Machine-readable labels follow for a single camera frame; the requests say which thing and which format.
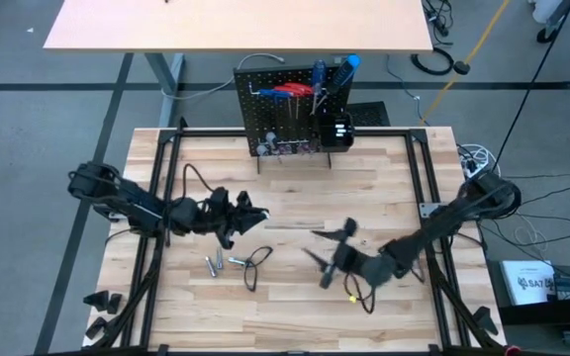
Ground clear blue Husky screwdriver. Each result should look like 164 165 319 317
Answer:
310 58 327 116

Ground silver hook rail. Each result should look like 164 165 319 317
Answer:
247 81 340 98

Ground black floor cables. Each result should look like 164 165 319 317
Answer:
477 172 570 248

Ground white printed booklet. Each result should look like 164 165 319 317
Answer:
500 259 557 307

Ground black coiled cable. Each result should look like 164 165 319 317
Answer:
410 46 456 77

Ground yellow hanging cord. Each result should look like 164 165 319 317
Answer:
419 0 514 126

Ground black plastic pegboard bin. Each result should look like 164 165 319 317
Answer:
317 112 355 153

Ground white cable bundle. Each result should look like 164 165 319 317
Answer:
456 142 498 180

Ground grey floor cable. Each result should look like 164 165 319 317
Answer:
160 52 286 102

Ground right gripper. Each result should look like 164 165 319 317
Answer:
302 217 394 292

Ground light wood desk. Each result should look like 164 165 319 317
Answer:
42 0 434 129

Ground black safety glasses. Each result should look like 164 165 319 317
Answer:
242 245 274 293

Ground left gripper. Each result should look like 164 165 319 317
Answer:
196 186 270 250

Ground black metal pegboard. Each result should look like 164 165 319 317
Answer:
233 62 357 173

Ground black aluminium table frame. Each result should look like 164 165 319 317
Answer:
82 117 509 356

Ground black equipment case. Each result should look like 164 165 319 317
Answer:
486 259 570 327

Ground blue T-handle hex key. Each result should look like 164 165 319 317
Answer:
258 87 291 121

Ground black cable bundle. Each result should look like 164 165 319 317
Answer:
422 0 455 46

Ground red T-handle hex key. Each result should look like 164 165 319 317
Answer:
287 81 315 120
273 84 302 120

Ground black blue handled screwdriver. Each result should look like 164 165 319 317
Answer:
317 53 362 113

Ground white round container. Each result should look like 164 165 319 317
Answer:
529 0 570 25

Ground black perforated floor plate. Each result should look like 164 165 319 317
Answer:
348 101 392 129

